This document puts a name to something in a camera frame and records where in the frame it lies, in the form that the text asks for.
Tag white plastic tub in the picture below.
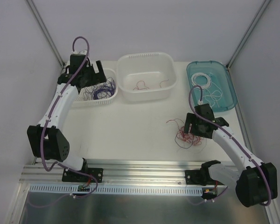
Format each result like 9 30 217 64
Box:
116 52 178 102

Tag white perforated basket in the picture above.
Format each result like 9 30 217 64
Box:
72 69 119 107

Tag left aluminium frame post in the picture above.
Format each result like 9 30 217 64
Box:
25 0 65 67

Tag purple wire bundle in basket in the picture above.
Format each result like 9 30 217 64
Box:
83 76 118 101

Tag loose white wires in tray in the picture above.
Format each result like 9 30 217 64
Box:
199 81 224 109

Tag aluminium mounting rail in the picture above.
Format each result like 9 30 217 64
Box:
19 159 202 186

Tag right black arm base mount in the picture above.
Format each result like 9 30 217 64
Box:
184 170 207 186

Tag white slotted cable duct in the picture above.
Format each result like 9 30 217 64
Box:
29 184 203 196

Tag right aluminium frame post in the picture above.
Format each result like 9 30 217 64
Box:
226 0 272 70

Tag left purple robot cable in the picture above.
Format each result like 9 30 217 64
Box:
28 36 100 208

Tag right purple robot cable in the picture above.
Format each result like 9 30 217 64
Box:
189 85 273 207

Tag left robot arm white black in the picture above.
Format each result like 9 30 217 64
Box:
27 51 106 182

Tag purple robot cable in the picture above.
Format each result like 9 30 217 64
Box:
189 85 273 207
28 36 100 208

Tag aluminium frame post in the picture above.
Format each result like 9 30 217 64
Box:
226 0 272 70
25 0 65 67

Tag coiled white wire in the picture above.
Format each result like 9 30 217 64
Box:
191 72 212 89

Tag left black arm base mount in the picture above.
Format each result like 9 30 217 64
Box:
62 168 104 183

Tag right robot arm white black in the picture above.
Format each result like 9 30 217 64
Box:
184 104 278 207

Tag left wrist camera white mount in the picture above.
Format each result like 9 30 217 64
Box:
71 49 89 56

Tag teal transparent plastic tray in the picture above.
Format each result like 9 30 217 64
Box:
186 61 238 112

